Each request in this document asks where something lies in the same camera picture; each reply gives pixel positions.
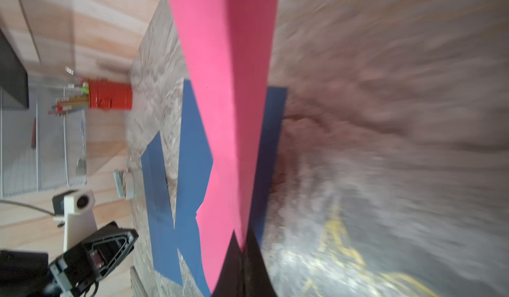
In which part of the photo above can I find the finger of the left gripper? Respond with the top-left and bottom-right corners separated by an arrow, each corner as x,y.
82,222 -> 139,277

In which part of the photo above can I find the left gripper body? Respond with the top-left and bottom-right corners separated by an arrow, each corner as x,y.
49,243 -> 103,296

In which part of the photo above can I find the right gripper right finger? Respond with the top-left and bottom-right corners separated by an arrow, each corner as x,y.
242,228 -> 277,297

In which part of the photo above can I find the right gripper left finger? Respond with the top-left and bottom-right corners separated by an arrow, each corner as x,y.
212,233 -> 243,297

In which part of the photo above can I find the blue paper sheet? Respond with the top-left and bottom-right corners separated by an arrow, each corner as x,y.
141,133 -> 182,285
174,80 -> 288,296

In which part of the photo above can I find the pink rectangular paper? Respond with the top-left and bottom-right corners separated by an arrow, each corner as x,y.
168,0 -> 278,289

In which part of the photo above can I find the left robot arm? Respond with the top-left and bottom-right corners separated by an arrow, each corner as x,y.
1,221 -> 139,296

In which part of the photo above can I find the tape roll on table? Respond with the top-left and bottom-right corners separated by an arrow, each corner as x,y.
123,171 -> 135,200

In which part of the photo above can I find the red pen cup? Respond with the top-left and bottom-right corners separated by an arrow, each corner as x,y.
48,67 -> 133,116

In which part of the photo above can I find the white wire shelf rack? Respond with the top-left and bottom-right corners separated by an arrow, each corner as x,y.
1,88 -> 87,198

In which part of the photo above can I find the black mesh wall basket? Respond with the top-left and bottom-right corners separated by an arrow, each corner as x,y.
0,32 -> 29,110

